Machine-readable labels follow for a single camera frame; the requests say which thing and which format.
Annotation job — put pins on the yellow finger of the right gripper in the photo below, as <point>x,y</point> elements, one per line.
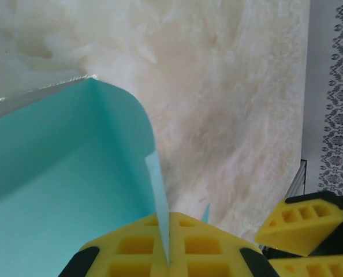
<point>318,268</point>
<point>298,231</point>

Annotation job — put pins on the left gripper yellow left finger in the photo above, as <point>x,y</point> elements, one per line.
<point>122,251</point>

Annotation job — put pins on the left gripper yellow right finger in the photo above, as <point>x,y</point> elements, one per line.
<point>212,254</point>

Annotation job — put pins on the aluminium side rail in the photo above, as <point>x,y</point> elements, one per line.
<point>298,181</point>

